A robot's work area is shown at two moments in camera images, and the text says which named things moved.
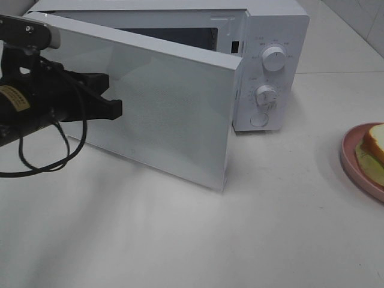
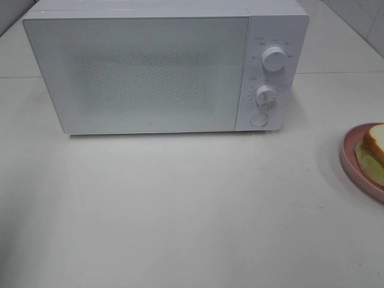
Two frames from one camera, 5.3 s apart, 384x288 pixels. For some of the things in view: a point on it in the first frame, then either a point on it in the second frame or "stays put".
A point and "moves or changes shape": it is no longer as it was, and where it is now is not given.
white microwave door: x=180 y=104 moves or changes shape
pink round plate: x=348 y=150 stays put
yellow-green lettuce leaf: x=372 y=167 stays put
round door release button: x=259 y=119 stays put
